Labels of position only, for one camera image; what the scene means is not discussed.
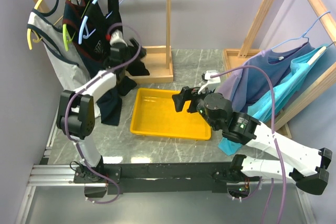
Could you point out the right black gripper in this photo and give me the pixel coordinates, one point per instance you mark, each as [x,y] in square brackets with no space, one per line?
[185,95]

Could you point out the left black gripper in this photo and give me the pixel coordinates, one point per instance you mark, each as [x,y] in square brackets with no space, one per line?
[135,45]

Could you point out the black tank top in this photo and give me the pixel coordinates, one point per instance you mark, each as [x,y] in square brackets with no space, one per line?
[104,20]

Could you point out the light blue hanger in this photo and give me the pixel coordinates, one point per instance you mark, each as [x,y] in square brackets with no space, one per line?
[84,31]

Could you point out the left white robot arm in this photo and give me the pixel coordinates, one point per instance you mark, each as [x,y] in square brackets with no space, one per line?
[76,108]

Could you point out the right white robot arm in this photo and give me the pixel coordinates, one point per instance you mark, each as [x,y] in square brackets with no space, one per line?
[298,164]

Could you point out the green hanger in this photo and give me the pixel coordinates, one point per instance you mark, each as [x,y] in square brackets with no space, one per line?
[74,9]

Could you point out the white tank top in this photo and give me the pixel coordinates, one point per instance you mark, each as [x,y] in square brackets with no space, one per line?
[68,65]

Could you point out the navy jersey tank top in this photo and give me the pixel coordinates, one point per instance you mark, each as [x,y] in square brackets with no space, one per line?
[110,104]

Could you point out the wooden hanger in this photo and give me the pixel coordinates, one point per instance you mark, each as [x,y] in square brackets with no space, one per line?
[319,53]

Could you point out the left wooden clothes rack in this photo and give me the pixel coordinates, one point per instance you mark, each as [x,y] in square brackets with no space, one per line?
[158,59]

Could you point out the wooden clothes rack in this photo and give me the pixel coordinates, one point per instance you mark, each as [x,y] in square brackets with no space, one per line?
[158,59]
[293,106]

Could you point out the yellow plastic tray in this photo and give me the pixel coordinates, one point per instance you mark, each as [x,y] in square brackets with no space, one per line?
[154,115]

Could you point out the purple blue shirt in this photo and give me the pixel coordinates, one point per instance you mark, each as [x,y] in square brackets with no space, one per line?
[244,87]

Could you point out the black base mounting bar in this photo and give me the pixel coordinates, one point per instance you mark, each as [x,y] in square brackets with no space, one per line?
[164,177]

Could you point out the cyan shirt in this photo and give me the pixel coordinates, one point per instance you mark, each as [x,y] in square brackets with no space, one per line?
[277,96]

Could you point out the right wooden clothes rack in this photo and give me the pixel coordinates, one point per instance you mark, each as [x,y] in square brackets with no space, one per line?
[293,106]

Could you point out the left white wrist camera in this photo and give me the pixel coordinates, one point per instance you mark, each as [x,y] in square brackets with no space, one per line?
[116,37]

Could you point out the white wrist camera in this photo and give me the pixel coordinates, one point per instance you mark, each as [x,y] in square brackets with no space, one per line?
[208,82]
[116,37]

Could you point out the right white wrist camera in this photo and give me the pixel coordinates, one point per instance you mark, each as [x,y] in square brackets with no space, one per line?
[208,82]

